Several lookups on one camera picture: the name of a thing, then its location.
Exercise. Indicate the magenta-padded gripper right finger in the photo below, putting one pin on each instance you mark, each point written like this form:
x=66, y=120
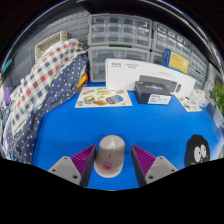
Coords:
x=158, y=168

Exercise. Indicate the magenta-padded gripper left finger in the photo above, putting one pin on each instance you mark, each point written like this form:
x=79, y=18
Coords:
x=66, y=168

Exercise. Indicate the pale pink computer mouse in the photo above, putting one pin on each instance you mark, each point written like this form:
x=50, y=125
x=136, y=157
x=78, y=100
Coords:
x=110, y=160

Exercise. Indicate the black mouse pad with eyes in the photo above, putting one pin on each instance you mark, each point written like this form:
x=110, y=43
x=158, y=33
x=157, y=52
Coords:
x=190, y=144

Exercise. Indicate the printed sticker sheet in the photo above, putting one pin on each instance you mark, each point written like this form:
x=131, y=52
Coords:
x=188, y=104

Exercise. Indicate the navy polka-dot cloth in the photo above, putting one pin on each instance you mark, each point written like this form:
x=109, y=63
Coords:
x=58, y=91

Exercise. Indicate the food print sticker sheet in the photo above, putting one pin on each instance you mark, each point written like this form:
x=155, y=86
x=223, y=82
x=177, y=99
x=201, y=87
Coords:
x=100, y=97

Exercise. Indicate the small dark cardboard box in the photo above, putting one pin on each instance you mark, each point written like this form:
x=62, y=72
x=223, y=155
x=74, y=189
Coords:
x=148, y=90

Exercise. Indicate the small yellow object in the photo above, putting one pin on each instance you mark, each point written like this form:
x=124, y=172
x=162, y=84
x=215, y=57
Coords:
x=82, y=81

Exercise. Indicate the green potted plant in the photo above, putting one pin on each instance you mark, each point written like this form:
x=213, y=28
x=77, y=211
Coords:
x=218, y=98

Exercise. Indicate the small purple object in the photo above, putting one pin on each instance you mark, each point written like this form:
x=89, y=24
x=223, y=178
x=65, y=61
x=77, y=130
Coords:
x=7, y=96

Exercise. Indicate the red blue checked cloth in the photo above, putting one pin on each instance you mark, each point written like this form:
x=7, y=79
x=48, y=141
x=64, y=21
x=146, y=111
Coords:
x=43, y=76

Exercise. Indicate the long white keyboard box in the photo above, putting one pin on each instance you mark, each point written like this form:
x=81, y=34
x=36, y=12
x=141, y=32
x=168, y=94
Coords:
x=123, y=73

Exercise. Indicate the yellow and blue card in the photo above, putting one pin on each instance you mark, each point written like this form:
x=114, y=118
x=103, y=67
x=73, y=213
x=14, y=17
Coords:
x=178, y=61

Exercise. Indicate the small teal object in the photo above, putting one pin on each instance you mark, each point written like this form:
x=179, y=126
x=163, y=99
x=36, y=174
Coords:
x=6, y=66

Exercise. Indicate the white plastic basket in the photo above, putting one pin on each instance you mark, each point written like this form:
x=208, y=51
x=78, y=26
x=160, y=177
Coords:
x=48, y=43

